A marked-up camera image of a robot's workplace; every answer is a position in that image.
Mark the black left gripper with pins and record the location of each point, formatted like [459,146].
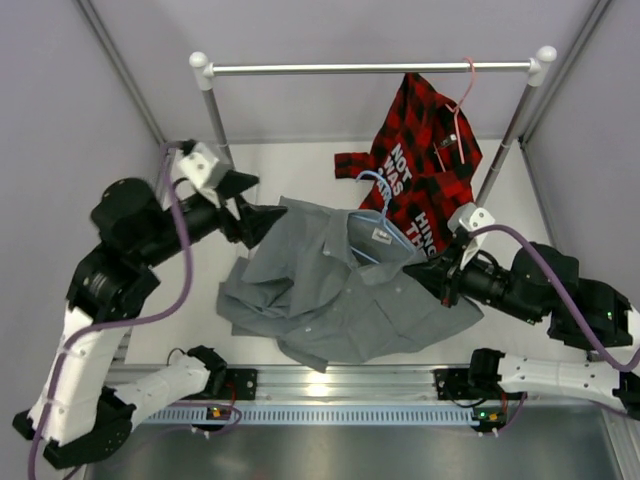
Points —
[254,221]

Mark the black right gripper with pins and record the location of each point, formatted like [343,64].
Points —
[438,275]

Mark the blue wire hanger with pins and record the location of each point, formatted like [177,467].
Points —
[383,230]

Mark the grey button shirt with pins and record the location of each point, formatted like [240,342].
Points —
[326,292]

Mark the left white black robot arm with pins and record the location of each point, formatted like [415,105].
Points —
[78,419]

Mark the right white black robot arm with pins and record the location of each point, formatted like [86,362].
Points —
[530,293]

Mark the red black plaid shirt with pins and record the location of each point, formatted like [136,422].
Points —
[424,197]

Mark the silver clothes rack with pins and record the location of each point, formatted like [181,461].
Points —
[536,68]

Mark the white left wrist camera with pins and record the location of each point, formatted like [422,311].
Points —
[206,166]

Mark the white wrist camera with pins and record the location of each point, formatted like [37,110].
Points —
[206,166]
[470,218]

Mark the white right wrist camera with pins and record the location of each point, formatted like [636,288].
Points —
[470,218]

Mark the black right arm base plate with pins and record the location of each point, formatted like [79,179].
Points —
[455,384]

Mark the pink wire hanger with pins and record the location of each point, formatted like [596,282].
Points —
[456,138]

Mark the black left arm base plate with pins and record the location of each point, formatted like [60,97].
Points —
[239,384]

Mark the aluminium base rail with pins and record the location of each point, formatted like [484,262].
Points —
[425,385]

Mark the slotted grey cable duct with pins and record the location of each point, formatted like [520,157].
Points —
[349,415]

